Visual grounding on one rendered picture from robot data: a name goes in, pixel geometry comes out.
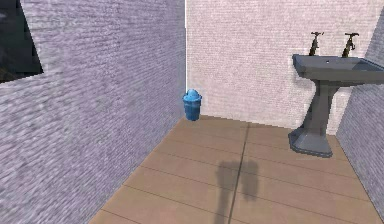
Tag blue bin with domed lid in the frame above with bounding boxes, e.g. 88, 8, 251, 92
182, 88, 203, 122

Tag bronze tap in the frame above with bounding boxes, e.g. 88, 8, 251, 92
308, 31, 325, 57
341, 32, 360, 59

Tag dark window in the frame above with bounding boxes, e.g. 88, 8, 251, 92
0, 0, 45, 84

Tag grey pedestal sink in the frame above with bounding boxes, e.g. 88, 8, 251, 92
288, 53, 384, 159

